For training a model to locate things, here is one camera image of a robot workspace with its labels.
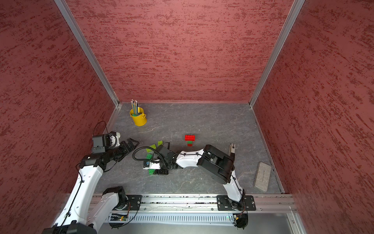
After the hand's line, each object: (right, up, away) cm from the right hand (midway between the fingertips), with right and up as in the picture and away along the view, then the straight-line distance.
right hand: (156, 170), depth 86 cm
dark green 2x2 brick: (-5, +8, +1) cm, 9 cm away
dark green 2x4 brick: (-2, 0, -3) cm, 4 cm away
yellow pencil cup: (-17, +30, +17) cm, 39 cm away
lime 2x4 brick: (-6, +11, +6) cm, 14 cm away
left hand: (-11, +14, -7) cm, 19 cm away
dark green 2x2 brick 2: (+20, +16, +6) cm, 27 cm away
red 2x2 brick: (+20, +13, +11) cm, 26 cm away
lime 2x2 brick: (0, +15, +9) cm, 18 cm away
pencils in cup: (-18, +40, +14) cm, 46 cm away
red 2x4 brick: (+20, +20, +4) cm, 28 cm away
